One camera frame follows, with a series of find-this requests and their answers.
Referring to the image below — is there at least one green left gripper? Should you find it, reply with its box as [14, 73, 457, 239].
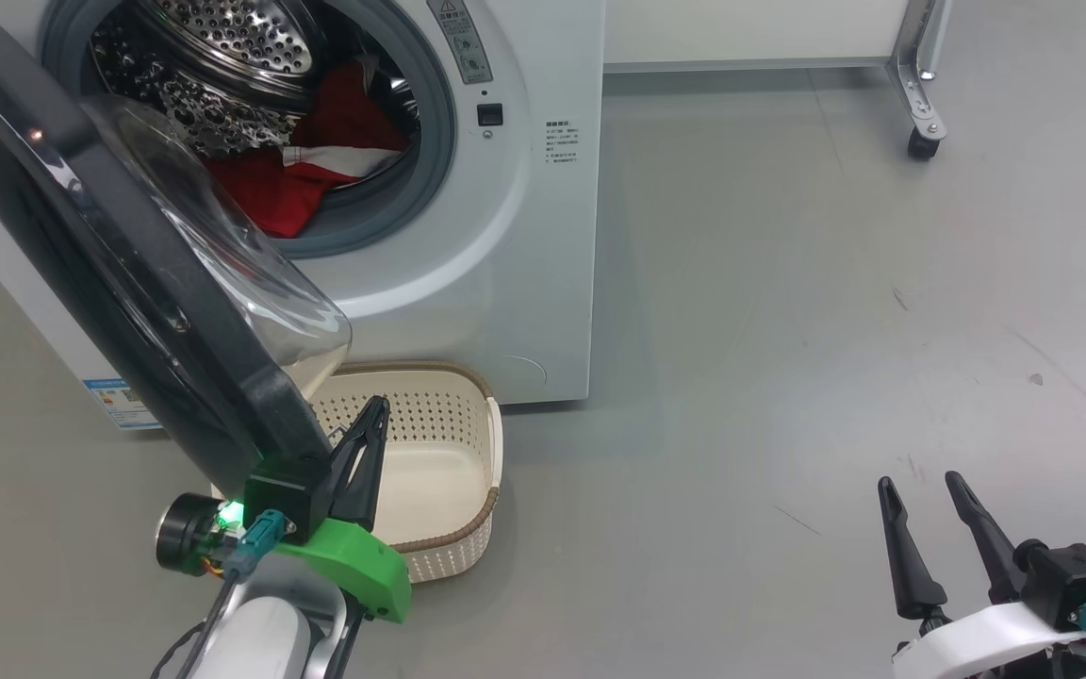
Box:
[270, 397, 412, 623]

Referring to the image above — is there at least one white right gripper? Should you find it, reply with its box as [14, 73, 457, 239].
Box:
[878, 472, 1086, 679]

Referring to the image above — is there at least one red garment with white stripes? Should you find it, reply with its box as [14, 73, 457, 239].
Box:
[204, 64, 410, 239]

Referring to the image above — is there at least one round dark glass washer door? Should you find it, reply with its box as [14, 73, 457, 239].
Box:
[0, 0, 353, 496]

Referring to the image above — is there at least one cream perforated laundry basket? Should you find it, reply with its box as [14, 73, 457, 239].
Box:
[213, 361, 504, 584]

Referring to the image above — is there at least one white front-load washing machine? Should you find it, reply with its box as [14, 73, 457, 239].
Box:
[0, 0, 606, 433]

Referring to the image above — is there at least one blue energy label sticker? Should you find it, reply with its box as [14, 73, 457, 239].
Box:
[83, 379, 162, 432]

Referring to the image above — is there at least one printed text label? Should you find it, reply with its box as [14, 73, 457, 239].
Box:
[543, 118, 584, 166]

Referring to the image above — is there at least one grey warning sticker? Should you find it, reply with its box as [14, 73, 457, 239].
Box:
[427, 0, 494, 86]

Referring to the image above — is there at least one steel perforated washer drum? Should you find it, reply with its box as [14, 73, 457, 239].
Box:
[90, 0, 421, 190]

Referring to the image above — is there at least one metal partition leg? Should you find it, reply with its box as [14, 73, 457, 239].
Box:
[885, 0, 954, 141]

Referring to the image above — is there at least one white partition panel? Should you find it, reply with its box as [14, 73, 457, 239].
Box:
[604, 0, 916, 75]

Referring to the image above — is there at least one left teal connector cable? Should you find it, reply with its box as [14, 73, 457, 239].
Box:
[152, 509, 288, 679]

